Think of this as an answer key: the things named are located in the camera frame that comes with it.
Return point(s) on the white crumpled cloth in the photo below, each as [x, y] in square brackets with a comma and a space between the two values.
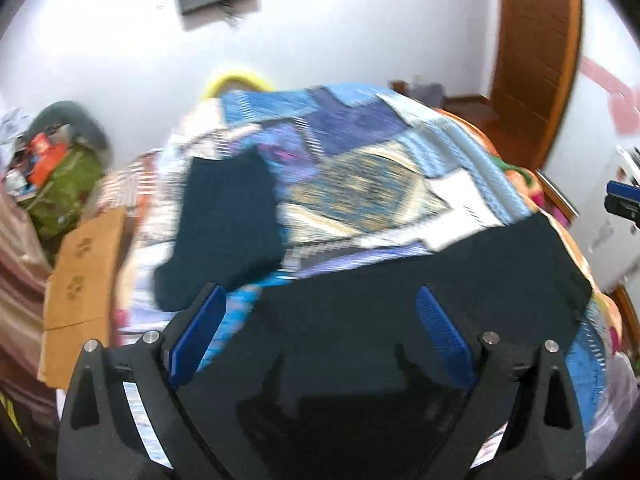
[12, 130]

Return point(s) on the orange box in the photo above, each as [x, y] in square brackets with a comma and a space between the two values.
[47, 155]

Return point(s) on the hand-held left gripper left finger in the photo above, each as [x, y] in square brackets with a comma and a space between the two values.
[197, 332]

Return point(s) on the yellow foam tube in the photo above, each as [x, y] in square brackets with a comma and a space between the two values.
[235, 80]

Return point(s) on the grey pillow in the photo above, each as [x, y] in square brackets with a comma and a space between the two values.
[75, 117]

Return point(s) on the black pants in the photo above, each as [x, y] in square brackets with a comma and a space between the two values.
[350, 340]

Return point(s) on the pink heart wall stickers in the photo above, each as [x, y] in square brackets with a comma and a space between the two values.
[615, 95]

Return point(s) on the patchwork printed blanket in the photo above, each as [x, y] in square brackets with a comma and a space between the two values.
[360, 160]

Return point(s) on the cardboard box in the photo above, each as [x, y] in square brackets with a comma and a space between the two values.
[85, 270]

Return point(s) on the brown wooden door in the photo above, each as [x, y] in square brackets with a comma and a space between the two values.
[535, 60]

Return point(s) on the striped brown curtain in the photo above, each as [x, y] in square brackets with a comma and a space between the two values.
[20, 300]

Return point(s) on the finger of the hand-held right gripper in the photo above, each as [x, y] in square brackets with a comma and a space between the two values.
[624, 191]

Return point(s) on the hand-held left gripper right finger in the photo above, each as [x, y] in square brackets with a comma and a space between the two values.
[445, 335]

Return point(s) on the grey cloth on floor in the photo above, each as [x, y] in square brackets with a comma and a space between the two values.
[427, 94]

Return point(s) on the green storage bag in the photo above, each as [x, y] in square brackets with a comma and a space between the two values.
[65, 190]

